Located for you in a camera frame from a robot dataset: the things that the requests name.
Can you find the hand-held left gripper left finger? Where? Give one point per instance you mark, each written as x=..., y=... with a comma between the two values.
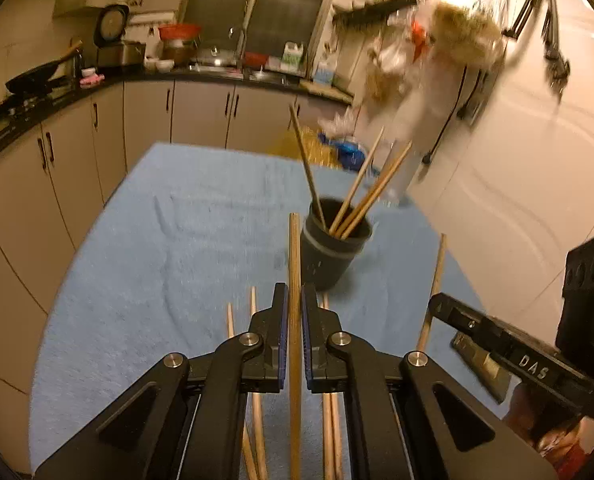
x=280, y=340

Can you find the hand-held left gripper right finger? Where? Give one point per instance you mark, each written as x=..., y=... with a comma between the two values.
x=308, y=340

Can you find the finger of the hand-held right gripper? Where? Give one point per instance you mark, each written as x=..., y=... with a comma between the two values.
x=462, y=317
x=482, y=365

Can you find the bunch of wooden chopsticks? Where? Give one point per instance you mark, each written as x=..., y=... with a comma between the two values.
x=252, y=305

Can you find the slender wooden chopstick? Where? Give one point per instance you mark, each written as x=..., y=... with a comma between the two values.
x=437, y=270
x=376, y=186
x=295, y=260
x=357, y=180
x=372, y=199
x=305, y=160

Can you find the black utensil holder cup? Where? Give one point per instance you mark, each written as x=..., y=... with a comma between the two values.
x=327, y=260

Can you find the person's right hand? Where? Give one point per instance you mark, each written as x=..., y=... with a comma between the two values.
x=552, y=430

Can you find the blue table cloth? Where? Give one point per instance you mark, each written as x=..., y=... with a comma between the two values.
x=177, y=260

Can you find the clear glass mug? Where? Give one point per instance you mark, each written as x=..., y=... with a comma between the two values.
x=402, y=195

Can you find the blue plastic bag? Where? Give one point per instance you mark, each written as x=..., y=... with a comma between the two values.
x=349, y=155

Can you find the yellow plastic bag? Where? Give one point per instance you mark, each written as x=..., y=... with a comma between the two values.
x=287, y=150

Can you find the crumpled clear plastic bag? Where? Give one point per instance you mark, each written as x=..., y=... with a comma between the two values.
x=337, y=122

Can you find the large translucent plastic bag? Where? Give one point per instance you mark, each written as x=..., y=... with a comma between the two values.
x=427, y=95

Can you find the small bag of brown goods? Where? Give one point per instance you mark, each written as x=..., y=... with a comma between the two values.
x=387, y=87

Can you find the wooden cutting board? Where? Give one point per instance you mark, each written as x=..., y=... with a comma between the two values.
x=327, y=91

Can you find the grey kitchen base cabinets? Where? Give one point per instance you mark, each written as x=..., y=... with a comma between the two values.
x=77, y=185

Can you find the steel sink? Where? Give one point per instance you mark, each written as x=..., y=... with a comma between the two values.
x=272, y=77

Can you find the white jug blue label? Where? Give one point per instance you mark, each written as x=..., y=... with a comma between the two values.
x=324, y=71

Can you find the black kitchen countertop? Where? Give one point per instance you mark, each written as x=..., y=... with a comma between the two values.
x=212, y=76

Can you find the black metal rod assembly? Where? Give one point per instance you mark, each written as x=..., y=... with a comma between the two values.
x=552, y=35

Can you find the red plastic basket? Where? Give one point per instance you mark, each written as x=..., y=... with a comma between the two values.
x=255, y=59

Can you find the white jug green label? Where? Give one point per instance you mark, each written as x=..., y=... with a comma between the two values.
x=292, y=57

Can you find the clear bag of dried goods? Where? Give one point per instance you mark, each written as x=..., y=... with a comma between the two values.
x=462, y=30

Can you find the glass pot lid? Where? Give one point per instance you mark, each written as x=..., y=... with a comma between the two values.
x=213, y=56

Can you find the steel faucet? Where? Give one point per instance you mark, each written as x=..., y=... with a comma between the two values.
x=242, y=47

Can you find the small white bowl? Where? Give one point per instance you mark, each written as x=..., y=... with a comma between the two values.
x=151, y=66
x=165, y=66

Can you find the pink cloth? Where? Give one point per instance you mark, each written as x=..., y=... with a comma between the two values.
x=92, y=81

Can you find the red plastic basin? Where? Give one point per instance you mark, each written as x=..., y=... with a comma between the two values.
x=179, y=32

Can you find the silver rice cooker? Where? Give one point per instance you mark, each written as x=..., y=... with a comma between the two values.
x=119, y=55

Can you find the dark sliding window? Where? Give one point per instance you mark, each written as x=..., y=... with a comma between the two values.
x=287, y=0

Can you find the black electric kettle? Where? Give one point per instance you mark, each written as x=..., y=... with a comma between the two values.
x=78, y=62

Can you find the black gas stove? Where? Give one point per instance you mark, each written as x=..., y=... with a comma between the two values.
x=27, y=105

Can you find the black frying pan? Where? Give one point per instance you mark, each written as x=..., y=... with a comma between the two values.
x=32, y=80

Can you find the black wall hook rack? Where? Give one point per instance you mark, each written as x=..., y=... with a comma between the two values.
x=367, y=10

